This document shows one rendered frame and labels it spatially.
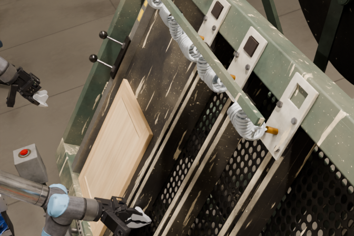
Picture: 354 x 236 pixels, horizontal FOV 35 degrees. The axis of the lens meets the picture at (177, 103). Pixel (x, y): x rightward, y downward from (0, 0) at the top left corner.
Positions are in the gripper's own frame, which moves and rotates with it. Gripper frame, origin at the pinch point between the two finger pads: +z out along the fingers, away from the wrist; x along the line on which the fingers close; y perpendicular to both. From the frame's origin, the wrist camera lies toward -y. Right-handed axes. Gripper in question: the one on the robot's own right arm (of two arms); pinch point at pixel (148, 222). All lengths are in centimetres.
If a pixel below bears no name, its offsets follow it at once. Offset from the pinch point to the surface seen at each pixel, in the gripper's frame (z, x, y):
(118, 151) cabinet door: 0.6, 2.6, 45.9
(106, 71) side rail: 3, -7, 101
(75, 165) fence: -2, 34, 77
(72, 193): -3, 41, 64
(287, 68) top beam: -8, -80, -34
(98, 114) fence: -2, 4, 77
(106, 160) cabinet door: 1, 13, 53
